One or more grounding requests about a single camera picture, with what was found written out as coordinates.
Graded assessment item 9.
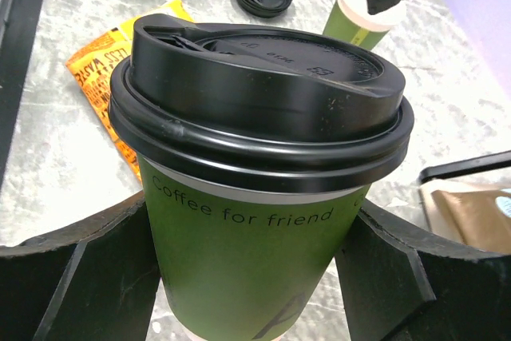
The cream black three-tier shelf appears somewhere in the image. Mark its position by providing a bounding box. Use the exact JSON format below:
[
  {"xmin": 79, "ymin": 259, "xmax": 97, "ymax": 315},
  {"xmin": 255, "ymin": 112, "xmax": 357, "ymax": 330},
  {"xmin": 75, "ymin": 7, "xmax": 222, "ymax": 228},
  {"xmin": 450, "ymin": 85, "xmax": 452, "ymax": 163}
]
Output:
[{"xmin": 418, "ymin": 151, "xmax": 510, "ymax": 244}]

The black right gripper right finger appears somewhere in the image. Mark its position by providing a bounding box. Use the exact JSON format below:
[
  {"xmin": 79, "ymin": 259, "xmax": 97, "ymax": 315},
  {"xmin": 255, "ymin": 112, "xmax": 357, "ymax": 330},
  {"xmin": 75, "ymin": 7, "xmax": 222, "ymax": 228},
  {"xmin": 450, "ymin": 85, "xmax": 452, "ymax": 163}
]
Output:
[{"xmin": 335, "ymin": 200, "xmax": 510, "ymax": 340}]

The orange chips bag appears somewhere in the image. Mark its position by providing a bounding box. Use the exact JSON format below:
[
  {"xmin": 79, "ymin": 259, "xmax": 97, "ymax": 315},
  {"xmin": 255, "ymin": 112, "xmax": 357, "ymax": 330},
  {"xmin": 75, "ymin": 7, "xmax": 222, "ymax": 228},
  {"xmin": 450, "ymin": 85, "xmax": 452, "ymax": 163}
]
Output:
[{"xmin": 65, "ymin": 0, "xmax": 196, "ymax": 186}]

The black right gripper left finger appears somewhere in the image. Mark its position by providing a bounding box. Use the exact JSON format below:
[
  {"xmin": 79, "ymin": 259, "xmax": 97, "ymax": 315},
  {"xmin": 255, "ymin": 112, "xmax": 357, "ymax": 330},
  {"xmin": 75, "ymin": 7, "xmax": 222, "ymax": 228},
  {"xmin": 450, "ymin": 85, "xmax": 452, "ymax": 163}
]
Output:
[{"xmin": 1, "ymin": 192, "xmax": 160, "ymax": 340}]

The green paper coffee cup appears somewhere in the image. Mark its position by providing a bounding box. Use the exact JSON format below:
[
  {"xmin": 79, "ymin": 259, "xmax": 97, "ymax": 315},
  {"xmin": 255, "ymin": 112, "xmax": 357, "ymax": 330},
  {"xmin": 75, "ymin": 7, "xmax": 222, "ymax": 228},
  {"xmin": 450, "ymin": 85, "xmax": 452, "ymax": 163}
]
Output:
[
  {"xmin": 323, "ymin": 0, "xmax": 406, "ymax": 50},
  {"xmin": 139, "ymin": 159, "xmax": 367, "ymax": 340}
]

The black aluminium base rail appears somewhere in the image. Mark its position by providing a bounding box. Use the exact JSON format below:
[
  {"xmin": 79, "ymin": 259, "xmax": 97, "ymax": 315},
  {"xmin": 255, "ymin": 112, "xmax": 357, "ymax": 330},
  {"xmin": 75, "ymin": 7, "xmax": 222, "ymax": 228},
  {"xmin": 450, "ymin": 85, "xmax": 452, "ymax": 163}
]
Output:
[{"xmin": 1, "ymin": 0, "xmax": 43, "ymax": 175}]

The brown chips bag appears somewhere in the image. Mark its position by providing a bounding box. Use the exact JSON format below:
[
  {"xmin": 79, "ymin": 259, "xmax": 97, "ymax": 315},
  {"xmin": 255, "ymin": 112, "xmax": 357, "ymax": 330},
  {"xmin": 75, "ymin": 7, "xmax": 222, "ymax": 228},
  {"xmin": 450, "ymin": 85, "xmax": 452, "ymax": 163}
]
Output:
[{"xmin": 431, "ymin": 189, "xmax": 510, "ymax": 255}]

